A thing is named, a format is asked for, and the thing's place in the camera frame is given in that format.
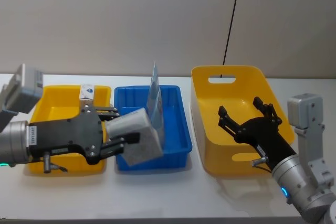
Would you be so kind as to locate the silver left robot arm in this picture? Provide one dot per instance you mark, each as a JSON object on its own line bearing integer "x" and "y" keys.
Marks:
{"x": 13, "y": 140}

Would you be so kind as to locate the small white blue-printed box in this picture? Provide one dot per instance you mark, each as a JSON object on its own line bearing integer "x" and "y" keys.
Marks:
{"x": 87, "y": 93}

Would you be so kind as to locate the shallow yellow plastic bin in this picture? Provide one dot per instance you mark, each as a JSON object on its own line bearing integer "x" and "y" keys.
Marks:
{"x": 61, "y": 98}

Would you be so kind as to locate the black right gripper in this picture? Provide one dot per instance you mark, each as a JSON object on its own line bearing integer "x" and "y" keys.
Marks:
{"x": 265, "y": 136}

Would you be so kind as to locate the grey rectangular packet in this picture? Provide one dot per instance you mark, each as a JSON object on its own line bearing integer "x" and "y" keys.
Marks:
{"x": 137, "y": 127}

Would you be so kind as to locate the blue plastic bin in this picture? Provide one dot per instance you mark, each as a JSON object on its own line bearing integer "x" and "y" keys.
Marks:
{"x": 173, "y": 119}

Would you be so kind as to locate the flat blue white packet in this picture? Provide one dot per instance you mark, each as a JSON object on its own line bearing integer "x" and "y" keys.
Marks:
{"x": 155, "y": 103}

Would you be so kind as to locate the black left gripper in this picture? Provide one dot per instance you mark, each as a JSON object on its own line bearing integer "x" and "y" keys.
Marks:
{"x": 60, "y": 136}

